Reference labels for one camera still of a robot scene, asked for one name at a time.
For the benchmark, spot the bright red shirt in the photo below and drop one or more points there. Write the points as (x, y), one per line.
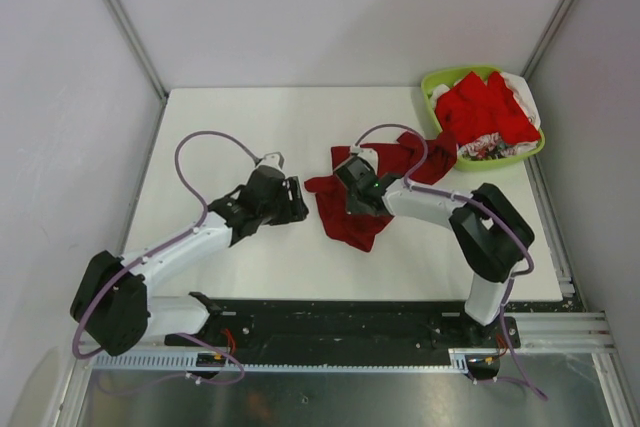
(474, 108)

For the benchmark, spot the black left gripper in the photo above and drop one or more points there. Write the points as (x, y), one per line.
(294, 210)

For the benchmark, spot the grey slotted cable duct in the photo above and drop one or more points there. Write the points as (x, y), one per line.
(198, 360)

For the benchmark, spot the corner aluminium post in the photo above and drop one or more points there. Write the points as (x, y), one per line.
(558, 17)
(124, 24)

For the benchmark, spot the white floral shirt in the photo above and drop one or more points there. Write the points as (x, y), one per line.
(522, 92)

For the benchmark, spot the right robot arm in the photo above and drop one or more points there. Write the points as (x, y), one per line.
(492, 235)

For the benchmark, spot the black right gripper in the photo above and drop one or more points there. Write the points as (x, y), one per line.
(352, 206)

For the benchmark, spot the left corner aluminium post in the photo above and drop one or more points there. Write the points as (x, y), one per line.
(124, 24)

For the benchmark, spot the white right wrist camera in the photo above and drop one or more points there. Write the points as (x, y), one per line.
(360, 151)

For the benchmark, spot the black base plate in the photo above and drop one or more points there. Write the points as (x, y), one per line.
(346, 330)

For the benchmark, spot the dark red t-shirt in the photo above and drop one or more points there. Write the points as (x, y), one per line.
(359, 231)

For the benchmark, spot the green plastic basket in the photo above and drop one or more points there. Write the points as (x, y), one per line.
(480, 157)

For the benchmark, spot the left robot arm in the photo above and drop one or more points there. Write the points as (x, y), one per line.
(116, 303)

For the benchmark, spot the right corner aluminium post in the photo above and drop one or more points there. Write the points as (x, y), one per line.
(558, 17)

